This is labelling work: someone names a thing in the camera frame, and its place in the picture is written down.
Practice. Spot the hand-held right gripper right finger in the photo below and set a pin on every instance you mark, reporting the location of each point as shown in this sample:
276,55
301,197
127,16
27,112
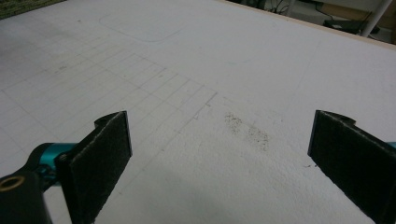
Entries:
355,161

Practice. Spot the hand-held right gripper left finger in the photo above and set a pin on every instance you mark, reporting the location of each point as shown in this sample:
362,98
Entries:
93,174

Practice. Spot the green woven basket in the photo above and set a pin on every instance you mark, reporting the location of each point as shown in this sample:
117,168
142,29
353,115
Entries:
18,7

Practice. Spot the white desk leg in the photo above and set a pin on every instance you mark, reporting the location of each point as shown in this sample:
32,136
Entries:
376,17

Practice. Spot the black flat device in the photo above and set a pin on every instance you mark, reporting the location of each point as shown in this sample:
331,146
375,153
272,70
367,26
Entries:
345,26

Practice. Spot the white grid mat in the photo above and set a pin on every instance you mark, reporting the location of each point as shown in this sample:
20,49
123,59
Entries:
218,62

